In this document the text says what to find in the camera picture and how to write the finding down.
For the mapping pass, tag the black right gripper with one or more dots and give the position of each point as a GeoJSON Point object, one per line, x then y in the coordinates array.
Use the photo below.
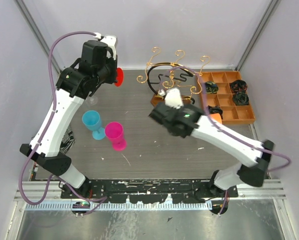
{"type": "Point", "coordinates": [178, 108]}

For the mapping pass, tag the blue wine glass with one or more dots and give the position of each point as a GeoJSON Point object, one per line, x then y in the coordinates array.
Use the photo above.
{"type": "Point", "coordinates": [93, 122]}

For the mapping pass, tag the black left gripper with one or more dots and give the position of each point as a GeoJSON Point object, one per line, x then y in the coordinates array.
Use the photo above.
{"type": "Point", "coordinates": [113, 61]}

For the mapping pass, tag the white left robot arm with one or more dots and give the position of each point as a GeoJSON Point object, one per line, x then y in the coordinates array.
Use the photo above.
{"type": "Point", "coordinates": [69, 92]}

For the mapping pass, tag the wooden compartment tray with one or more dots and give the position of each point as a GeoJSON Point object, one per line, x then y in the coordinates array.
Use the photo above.
{"type": "Point", "coordinates": [232, 114]}

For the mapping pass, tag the dark rolled fabric middle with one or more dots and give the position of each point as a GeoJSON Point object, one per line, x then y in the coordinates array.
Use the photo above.
{"type": "Point", "coordinates": [241, 99]}

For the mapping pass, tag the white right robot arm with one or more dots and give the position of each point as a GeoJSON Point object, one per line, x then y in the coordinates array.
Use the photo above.
{"type": "Point", "coordinates": [253, 156]}

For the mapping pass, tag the gold wire wine glass rack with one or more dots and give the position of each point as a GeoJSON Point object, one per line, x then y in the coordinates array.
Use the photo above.
{"type": "Point", "coordinates": [168, 80]}

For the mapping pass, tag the dark rolled fabric rear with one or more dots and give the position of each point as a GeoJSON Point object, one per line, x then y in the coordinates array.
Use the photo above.
{"type": "Point", "coordinates": [211, 87]}

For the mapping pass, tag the clear wine glass front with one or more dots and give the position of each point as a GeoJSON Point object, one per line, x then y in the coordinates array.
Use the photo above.
{"type": "Point", "coordinates": [92, 100]}

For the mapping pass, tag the pink wine glass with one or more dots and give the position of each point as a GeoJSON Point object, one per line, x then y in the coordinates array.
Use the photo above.
{"type": "Point", "coordinates": [114, 131]}

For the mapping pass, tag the striped black white cloth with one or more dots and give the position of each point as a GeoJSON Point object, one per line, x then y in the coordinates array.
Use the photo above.
{"type": "Point", "coordinates": [67, 141]}

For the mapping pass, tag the dark rolled fabric right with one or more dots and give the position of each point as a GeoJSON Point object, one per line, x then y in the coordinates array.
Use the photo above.
{"type": "Point", "coordinates": [238, 85]}

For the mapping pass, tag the dark rolled fabric front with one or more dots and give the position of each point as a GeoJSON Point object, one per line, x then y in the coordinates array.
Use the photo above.
{"type": "Point", "coordinates": [215, 110]}

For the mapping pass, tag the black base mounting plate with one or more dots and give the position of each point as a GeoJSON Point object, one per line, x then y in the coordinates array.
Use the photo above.
{"type": "Point", "coordinates": [150, 191]}

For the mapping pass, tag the orange wine glass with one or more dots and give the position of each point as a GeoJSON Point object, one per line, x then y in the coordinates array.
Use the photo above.
{"type": "Point", "coordinates": [217, 117]}

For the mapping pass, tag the red wine glass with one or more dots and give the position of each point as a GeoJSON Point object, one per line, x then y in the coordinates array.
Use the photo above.
{"type": "Point", "coordinates": [119, 77]}

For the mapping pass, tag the dark rolled fabric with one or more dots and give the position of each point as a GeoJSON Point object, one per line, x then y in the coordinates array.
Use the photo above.
{"type": "Point", "coordinates": [238, 85]}
{"type": "Point", "coordinates": [211, 87]}
{"type": "Point", "coordinates": [241, 99]}
{"type": "Point", "coordinates": [215, 110]}

